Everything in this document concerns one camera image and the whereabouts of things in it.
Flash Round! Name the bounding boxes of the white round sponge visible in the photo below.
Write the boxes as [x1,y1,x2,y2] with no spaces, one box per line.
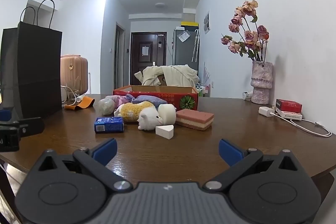
[158,104,177,125]

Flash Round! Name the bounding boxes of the black paper bag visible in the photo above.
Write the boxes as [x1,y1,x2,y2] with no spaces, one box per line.
[0,0,63,119]

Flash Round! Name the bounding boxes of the purple mesh cloth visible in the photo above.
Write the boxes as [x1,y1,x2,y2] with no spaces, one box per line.
[130,94,168,106]

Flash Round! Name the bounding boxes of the orange cloth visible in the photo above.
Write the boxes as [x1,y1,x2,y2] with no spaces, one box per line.
[64,97,95,111]

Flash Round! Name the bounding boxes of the pink suitcase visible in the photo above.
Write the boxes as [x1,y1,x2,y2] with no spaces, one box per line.
[60,54,89,94]

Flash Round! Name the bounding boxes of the tangled white cables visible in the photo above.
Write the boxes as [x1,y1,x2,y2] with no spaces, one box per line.
[61,85,87,106]

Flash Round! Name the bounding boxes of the red cardboard box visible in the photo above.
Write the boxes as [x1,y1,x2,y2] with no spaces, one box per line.
[113,85,199,112]

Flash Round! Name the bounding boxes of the iridescent mesh bath pouf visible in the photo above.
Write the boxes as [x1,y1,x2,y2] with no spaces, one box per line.
[98,97,116,116]

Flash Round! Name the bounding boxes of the white wedge sponge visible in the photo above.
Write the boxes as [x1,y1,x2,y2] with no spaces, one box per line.
[155,124,175,139]

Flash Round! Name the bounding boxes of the blue small carton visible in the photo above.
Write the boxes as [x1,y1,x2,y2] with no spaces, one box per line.
[94,117,125,134]

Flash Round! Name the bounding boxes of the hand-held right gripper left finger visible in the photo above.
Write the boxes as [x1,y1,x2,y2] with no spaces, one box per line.
[30,138,132,192]

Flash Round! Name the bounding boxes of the white flat box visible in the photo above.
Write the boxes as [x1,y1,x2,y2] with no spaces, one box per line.
[277,110,302,120]

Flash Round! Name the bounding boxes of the grey refrigerator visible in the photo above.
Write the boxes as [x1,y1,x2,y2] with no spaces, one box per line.
[172,27,200,67]

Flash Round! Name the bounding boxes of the red small box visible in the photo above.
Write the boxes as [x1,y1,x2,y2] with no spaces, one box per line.
[275,99,302,113]

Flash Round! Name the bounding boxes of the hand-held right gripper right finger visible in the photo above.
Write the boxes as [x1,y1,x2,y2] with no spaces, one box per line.
[203,138,307,192]

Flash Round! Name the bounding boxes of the pink layered sponge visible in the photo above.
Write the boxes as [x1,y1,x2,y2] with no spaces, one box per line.
[175,109,215,131]

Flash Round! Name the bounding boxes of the white charger cable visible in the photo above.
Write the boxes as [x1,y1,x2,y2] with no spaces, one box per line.
[273,112,333,138]

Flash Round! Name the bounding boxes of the pink textured vase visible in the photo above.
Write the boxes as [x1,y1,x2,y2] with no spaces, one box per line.
[251,61,273,105]

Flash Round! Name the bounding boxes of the dark brown door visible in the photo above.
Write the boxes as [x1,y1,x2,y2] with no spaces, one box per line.
[130,31,168,88]

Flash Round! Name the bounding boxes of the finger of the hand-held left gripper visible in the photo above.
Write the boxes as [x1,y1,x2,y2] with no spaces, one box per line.
[12,117,45,138]

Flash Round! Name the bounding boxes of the brown cardboard box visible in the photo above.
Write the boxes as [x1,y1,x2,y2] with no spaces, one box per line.
[155,74,168,86]

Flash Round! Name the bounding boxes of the beige clothes pile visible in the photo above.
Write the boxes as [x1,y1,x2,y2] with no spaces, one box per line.
[134,64,200,87]

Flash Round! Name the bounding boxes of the dried pink roses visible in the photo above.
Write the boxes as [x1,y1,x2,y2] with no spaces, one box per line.
[220,0,270,62]

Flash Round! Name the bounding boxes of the wall poster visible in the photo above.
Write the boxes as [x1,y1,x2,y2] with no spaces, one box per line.
[203,11,211,34]

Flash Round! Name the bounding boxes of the white charger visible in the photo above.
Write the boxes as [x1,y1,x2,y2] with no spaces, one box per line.
[259,106,276,118]

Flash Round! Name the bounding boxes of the white folded umbrella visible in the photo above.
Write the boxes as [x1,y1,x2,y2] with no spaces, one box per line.
[192,29,200,62]

